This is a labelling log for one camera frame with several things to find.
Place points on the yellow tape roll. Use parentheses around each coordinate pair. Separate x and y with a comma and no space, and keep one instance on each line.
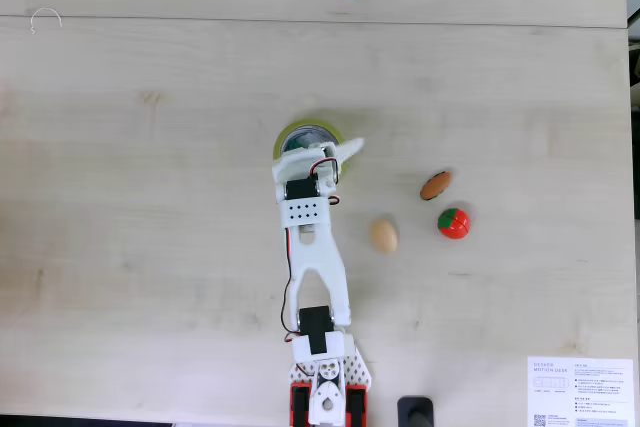
(305,125)

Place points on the beige toy egg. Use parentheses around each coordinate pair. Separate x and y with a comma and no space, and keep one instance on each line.
(384,236)

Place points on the brown toy hamburger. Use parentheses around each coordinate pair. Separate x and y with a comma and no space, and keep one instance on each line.
(436,186)

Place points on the red toy tomato green leaf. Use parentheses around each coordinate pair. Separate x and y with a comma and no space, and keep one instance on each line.
(454,225)

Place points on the red table clamp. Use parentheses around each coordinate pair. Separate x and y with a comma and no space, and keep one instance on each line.
(357,404)
(300,404)

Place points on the black monitor stand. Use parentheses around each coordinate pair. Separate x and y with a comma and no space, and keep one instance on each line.
(415,412)

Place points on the white printed paper sheet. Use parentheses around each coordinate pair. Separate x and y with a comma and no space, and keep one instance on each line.
(575,392)

